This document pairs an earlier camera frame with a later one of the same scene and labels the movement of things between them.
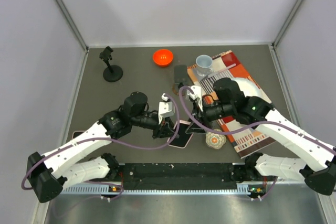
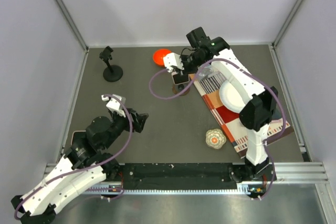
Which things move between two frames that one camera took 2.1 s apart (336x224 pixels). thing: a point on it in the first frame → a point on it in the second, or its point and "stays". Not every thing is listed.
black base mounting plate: x=177 y=176 stays
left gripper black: x=166 y=129 → x=137 y=125
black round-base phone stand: x=112 y=73 stays
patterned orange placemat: x=245 y=138 stays
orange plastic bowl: x=163 y=57 stays
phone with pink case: x=185 y=138 → x=180 y=78
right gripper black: x=201 y=116 → x=186 y=70
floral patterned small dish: x=215 y=140 stays
